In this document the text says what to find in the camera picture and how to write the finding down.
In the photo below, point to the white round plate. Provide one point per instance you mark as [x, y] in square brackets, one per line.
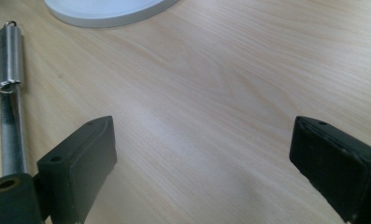
[108, 11]

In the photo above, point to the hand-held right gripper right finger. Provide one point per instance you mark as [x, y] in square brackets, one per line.
[335, 161]

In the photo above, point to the silver metal rod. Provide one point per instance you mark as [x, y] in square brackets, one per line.
[10, 93]

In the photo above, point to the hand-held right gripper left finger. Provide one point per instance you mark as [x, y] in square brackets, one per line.
[77, 168]

